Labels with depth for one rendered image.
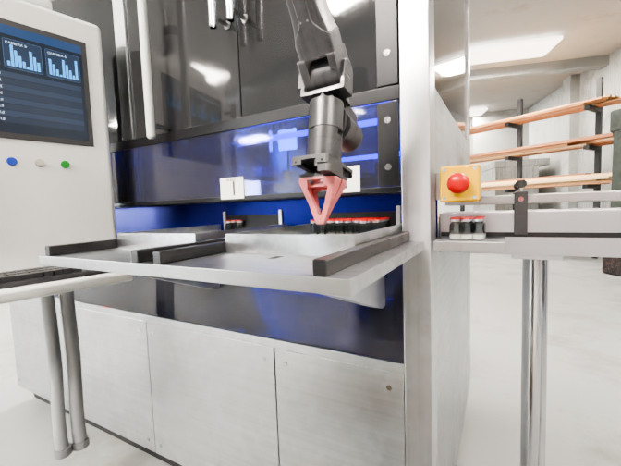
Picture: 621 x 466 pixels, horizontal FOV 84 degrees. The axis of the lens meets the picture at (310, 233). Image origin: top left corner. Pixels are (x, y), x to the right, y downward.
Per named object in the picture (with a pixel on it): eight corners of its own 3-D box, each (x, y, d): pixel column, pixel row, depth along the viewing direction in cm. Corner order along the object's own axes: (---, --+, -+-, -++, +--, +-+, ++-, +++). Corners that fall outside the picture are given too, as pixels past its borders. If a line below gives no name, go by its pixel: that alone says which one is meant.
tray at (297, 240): (312, 236, 94) (311, 223, 94) (408, 237, 82) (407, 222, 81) (225, 252, 65) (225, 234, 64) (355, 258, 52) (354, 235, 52)
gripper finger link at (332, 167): (346, 226, 56) (347, 169, 57) (326, 219, 50) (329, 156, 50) (309, 226, 59) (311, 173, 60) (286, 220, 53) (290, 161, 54)
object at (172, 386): (176, 336, 266) (169, 222, 259) (469, 400, 165) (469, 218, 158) (18, 402, 179) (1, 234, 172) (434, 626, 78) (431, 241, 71)
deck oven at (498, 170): (548, 242, 741) (550, 157, 728) (493, 242, 765) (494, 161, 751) (523, 236, 878) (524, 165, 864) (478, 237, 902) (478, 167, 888)
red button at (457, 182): (448, 194, 69) (448, 174, 69) (470, 193, 67) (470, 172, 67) (445, 193, 66) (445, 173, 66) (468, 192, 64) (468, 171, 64)
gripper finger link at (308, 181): (351, 227, 58) (353, 173, 59) (334, 222, 52) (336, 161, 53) (315, 228, 61) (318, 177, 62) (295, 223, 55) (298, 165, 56)
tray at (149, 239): (220, 235, 111) (220, 224, 111) (287, 235, 98) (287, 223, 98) (117, 248, 81) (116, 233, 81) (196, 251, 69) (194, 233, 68)
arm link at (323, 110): (303, 93, 56) (334, 86, 54) (322, 111, 62) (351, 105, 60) (301, 134, 56) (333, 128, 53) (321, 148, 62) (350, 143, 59)
